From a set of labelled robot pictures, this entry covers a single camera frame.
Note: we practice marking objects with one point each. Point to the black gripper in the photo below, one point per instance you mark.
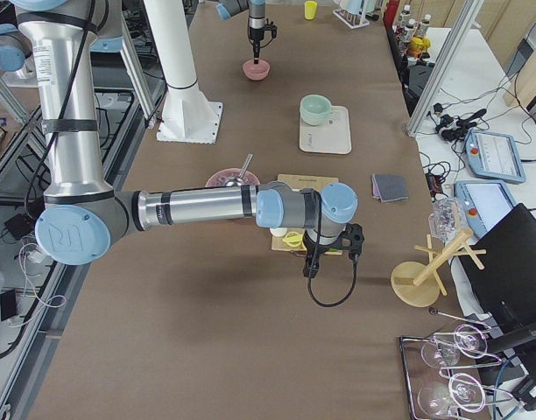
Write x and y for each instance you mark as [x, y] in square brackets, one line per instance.
[255, 33]
[315, 250]

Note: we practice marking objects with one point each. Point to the small pink bowl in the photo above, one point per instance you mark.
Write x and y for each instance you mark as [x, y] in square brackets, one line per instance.
[256, 71]

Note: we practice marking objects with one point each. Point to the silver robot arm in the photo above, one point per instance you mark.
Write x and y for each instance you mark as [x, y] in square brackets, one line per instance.
[84, 215]
[255, 8]

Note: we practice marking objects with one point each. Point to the green bowl stack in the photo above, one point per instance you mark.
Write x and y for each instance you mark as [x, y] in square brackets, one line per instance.
[315, 109]

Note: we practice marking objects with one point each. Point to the large pink ice bowl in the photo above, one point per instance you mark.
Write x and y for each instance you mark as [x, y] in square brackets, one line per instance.
[219, 178]

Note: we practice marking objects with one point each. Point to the grey folded cloth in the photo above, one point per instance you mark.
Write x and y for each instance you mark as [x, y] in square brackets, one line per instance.
[389, 188]

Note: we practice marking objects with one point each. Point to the lemon slice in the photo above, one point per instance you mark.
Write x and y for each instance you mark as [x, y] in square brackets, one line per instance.
[293, 239]

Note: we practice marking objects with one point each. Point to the yellow plastic cup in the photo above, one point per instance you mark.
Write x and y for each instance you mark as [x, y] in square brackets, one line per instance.
[310, 9]

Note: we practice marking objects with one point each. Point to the wooden cup tree stand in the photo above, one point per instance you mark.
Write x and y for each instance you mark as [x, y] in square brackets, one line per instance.
[419, 284]

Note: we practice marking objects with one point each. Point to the white cup rack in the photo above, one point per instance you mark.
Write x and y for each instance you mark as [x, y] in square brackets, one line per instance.
[356, 13]

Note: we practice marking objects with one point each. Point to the cream rabbit tray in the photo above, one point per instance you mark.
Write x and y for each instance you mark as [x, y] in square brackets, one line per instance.
[331, 137]

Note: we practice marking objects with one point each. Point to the metal ice scoop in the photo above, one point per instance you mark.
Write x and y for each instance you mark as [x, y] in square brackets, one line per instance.
[238, 180]

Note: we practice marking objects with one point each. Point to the near teach pendant tablet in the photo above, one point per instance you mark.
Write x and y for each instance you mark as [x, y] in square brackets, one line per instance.
[485, 202]

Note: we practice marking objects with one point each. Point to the teach pendant tablet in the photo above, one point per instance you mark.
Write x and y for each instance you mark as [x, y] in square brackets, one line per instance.
[485, 202]
[494, 155]

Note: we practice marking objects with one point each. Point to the upper wine glass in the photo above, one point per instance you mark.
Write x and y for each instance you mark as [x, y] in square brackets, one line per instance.
[445, 349]

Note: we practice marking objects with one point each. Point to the far teach pendant tablet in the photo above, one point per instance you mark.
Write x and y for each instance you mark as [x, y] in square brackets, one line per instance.
[494, 155]

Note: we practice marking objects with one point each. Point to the black monitor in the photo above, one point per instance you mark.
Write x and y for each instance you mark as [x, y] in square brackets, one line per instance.
[506, 286]

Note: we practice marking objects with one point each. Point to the wine glass rack tray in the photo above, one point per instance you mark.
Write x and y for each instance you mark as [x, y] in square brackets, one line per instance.
[440, 374]

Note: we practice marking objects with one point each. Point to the lower wine glass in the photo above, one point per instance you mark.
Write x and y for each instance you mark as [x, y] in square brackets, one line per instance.
[461, 394]

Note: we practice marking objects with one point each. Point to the white camera pole base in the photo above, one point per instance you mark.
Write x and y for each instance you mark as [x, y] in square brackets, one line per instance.
[187, 115]

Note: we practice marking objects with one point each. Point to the aluminium frame post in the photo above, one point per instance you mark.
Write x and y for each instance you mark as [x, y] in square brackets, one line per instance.
[445, 59]

